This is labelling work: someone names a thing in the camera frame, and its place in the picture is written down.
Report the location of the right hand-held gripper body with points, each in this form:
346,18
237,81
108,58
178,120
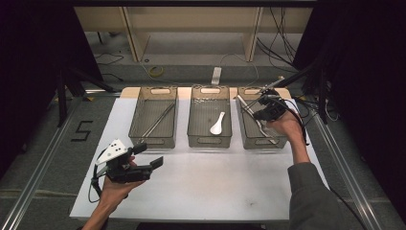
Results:
274,107

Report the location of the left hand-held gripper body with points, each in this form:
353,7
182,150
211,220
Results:
127,175

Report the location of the metal fork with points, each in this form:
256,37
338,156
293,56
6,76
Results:
247,107

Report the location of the grey plastic mesh basket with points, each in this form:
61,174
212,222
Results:
252,131
204,118
150,111

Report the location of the metal chopstick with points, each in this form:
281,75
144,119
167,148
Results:
159,118
157,123

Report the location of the white ceramic spoon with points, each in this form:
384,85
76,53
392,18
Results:
216,129

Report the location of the person's left hand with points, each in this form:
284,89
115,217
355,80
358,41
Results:
113,191

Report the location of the person's right hand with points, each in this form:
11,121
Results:
287,127

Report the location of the black metal stand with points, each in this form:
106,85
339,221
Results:
62,96
322,96

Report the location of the white table cover board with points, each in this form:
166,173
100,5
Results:
207,185

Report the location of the white power strip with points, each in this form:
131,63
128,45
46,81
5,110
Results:
216,75

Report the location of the yellow tape roll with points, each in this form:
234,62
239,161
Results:
156,71

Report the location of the black curtain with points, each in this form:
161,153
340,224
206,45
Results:
32,64
367,80

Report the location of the beige wooden shelf unit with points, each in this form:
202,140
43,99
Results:
191,19

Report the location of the aluminium floor rail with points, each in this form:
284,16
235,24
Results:
351,185
38,169

